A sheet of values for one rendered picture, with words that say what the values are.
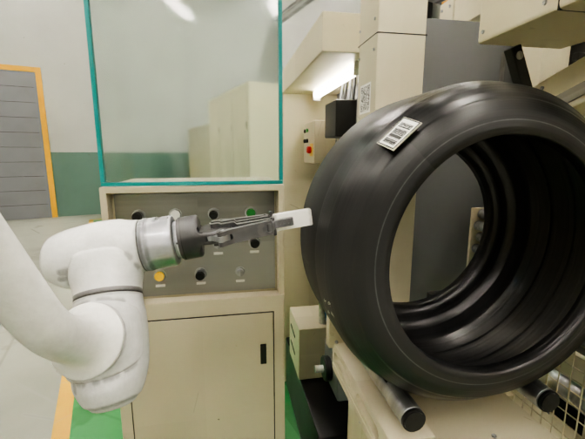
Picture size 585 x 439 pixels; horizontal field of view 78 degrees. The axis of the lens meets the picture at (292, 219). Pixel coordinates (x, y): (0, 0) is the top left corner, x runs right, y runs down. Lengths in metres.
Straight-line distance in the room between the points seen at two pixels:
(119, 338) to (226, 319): 0.72
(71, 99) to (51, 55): 0.90
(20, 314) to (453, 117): 0.61
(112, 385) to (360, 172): 0.47
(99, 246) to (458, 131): 0.58
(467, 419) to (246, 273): 0.74
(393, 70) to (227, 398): 1.15
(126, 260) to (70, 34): 9.14
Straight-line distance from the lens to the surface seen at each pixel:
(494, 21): 1.07
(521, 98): 0.70
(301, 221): 0.65
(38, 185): 9.42
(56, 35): 9.68
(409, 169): 0.58
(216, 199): 1.20
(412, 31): 1.04
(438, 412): 0.96
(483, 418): 0.98
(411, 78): 1.02
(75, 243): 0.65
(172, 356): 1.33
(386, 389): 0.80
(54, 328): 0.50
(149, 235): 0.63
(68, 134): 9.38
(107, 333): 0.57
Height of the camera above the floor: 1.37
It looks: 10 degrees down
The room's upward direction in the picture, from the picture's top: straight up
